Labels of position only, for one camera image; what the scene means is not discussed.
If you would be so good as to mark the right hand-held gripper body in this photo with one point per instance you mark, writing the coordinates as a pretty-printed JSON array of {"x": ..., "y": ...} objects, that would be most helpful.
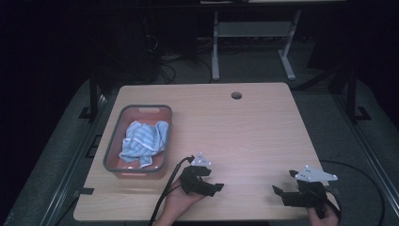
[{"x": 309, "y": 191}]

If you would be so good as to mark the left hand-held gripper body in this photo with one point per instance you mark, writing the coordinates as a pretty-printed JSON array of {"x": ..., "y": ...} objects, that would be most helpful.
[{"x": 192, "y": 181}]

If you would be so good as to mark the person's left hand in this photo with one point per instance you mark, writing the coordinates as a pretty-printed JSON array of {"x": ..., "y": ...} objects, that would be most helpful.
[{"x": 178, "y": 202}]

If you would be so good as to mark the person's right hand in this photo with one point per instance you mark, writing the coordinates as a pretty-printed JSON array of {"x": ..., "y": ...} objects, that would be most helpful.
[{"x": 323, "y": 218}]

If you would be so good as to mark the blue striped cloth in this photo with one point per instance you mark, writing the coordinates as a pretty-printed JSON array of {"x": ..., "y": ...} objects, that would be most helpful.
[{"x": 142, "y": 142}]

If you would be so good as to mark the pink basin with grey rim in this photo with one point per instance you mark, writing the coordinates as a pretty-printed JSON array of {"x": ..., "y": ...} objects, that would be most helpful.
[{"x": 125, "y": 158}]

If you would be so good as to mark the black metal stand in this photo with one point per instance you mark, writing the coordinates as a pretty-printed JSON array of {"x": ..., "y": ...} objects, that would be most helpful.
[
  {"x": 93, "y": 94},
  {"x": 352, "y": 94}
]

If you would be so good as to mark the black table edge clamp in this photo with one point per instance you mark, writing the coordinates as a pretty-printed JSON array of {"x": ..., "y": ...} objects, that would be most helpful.
[{"x": 84, "y": 191}]

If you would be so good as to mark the aluminium frame rail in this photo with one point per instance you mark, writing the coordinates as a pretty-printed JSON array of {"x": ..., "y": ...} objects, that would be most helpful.
[
  {"x": 67, "y": 175},
  {"x": 373, "y": 160}
]

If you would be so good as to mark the grey metal desk frame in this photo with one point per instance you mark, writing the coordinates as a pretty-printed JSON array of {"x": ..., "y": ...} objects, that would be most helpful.
[{"x": 254, "y": 29}]

